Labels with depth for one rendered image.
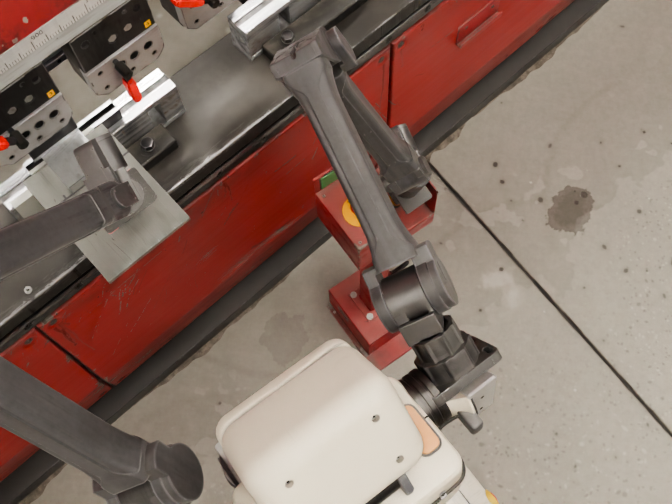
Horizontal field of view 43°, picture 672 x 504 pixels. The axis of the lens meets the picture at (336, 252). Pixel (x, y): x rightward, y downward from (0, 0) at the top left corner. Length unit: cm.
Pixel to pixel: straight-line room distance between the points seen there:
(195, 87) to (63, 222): 71
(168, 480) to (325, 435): 22
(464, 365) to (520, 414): 127
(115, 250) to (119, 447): 53
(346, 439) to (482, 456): 143
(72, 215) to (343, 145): 38
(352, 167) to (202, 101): 68
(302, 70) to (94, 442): 55
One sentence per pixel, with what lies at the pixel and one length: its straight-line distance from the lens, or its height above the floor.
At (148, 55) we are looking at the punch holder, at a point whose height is 112.
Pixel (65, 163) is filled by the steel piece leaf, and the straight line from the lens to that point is 164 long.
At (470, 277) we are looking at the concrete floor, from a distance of 254.
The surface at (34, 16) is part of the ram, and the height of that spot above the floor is 135.
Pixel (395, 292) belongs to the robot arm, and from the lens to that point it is 117.
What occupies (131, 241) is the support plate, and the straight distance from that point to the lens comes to 154.
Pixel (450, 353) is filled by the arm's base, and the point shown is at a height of 123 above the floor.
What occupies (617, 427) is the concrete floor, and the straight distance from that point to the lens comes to 250.
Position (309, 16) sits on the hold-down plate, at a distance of 185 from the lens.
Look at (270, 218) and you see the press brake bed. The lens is 213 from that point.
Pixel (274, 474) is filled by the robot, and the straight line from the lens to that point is 100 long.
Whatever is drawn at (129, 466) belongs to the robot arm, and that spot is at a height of 132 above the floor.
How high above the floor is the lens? 237
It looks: 68 degrees down
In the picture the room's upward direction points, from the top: 5 degrees counter-clockwise
